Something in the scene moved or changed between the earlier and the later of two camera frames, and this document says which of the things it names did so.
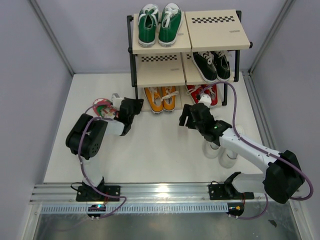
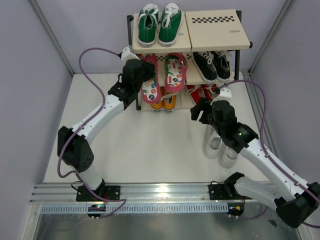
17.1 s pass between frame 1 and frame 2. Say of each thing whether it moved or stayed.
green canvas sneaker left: stayed
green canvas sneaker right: stayed
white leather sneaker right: stayed
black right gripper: moved
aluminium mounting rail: stayed
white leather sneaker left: stayed
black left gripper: moved
